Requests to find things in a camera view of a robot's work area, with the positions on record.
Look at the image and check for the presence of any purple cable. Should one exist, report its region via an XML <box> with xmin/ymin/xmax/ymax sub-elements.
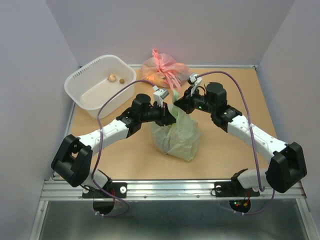
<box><xmin>197</xmin><ymin>71</ymin><xmax>276</xmax><ymax>216</ymax></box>
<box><xmin>91</xmin><ymin>79</ymin><xmax>157</xmax><ymax>218</ymax></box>

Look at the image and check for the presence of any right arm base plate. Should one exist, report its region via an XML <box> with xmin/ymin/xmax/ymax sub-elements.
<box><xmin>213</xmin><ymin>181</ymin><xmax>260</xmax><ymax>198</ymax></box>

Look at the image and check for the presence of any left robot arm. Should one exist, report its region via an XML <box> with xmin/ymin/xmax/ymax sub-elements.
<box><xmin>51</xmin><ymin>93</ymin><xmax>176</xmax><ymax>200</ymax></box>

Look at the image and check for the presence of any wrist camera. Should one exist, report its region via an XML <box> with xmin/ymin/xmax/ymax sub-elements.
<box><xmin>187</xmin><ymin>72</ymin><xmax>202</xmax><ymax>97</ymax></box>
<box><xmin>152</xmin><ymin>85</ymin><xmax>169</xmax><ymax>108</ymax></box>

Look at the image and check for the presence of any pink tied plastic bag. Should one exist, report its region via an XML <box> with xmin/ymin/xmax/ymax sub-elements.
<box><xmin>141</xmin><ymin>48</ymin><xmax>191</xmax><ymax>92</ymax></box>

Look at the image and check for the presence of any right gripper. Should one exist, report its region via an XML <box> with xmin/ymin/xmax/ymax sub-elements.
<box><xmin>173</xmin><ymin>85</ymin><xmax>216</xmax><ymax>114</ymax></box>

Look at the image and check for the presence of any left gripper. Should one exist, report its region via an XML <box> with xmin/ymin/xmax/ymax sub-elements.
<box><xmin>139</xmin><ymin>101</ymin><xmax>177</xmax><ymax>127</ymax></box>

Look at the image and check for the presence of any green plastic bag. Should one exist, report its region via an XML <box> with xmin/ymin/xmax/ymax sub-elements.
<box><xmin>150</xmin><ymin>104</ymin><xmax>201</xmax><ymax>162</ymax></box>

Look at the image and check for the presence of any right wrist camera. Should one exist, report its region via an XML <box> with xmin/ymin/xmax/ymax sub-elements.
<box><xmin>187</xmin><ymin>72</ymin><xmax>202</xmax><ymax>97</ymax></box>

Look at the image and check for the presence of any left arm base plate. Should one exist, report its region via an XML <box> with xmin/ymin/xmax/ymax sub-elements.
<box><xmin>81</xmin><ymin>182</ymin><xmax>128</xmax><ymax>199</ymax></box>

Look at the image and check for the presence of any aluminium front rail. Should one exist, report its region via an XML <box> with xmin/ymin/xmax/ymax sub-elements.
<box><xmin>39</xmin><ymin>178</ymin><xmax>307</xmax><ymax>201</ymax></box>

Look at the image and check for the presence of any small beige fake garlic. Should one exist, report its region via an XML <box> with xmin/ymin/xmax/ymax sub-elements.
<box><xmin>107</xmin><ymin>74</ymin><xmax>117</xmax><ymax>82</ymax></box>

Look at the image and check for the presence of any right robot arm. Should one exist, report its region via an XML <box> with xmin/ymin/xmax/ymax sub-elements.
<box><xmin>174</xmin><ymin>82</ymin><xmax>307</xmax><ymax>195</ymax></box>

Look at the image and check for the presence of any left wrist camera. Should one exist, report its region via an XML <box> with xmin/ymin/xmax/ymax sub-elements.
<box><xmin>152</xmin><ymin>85</ymin><xmax>169</xmax><ymax>108</ymax></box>

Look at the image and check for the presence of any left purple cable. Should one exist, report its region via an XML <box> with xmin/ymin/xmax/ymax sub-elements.
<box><xmin>91</xmin><ymin>79</ymin><xmax>157</xmax><ymax>218</ymax></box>

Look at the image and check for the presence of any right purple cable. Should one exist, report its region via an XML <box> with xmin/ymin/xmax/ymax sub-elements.
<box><xmin>197</xmin><ymin>71</ymin><xmax>276</xmax><ymax>216</ymax></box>

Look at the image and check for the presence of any white plastic basket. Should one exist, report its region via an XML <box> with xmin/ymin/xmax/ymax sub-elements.
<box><xmin>64</xmin><ymin>54</ymin><xmax>137</xmax><ymax>119</ymax></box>

